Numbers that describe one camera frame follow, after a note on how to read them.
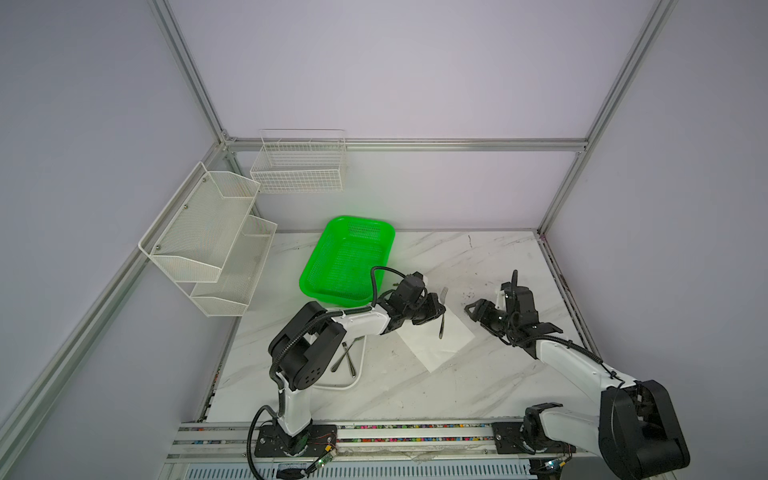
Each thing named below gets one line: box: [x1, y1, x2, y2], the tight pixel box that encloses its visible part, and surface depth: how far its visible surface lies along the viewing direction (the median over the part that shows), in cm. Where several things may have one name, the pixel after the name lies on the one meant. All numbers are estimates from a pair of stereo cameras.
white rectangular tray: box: [312, 335, 367, 390], surface depth 87 cm
